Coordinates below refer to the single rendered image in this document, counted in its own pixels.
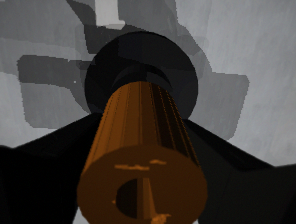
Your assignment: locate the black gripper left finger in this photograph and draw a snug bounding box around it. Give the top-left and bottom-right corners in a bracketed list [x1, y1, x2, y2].
[0, 112, 102, 224]

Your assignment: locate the orange knob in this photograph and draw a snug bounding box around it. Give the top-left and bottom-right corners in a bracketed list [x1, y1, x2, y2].
[77, 81, 208, 224]

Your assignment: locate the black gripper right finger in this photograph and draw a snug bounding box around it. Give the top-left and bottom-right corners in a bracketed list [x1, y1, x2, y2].
[182, 119, 296, 224]

